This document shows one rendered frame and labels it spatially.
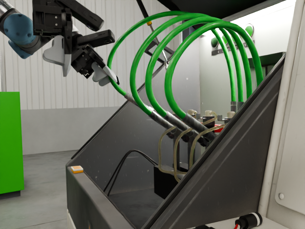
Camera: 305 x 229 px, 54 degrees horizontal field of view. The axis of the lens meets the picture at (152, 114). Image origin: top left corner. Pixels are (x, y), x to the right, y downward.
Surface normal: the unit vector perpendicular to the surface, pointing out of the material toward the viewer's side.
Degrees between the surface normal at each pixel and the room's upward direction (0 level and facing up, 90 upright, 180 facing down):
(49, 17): 90
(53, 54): 93
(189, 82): 90
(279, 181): 76
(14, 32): 90
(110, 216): 0
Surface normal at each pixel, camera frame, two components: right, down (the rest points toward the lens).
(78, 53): -0.21, -0.17
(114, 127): 0.40, 0.04
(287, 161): -0.89, -0.20
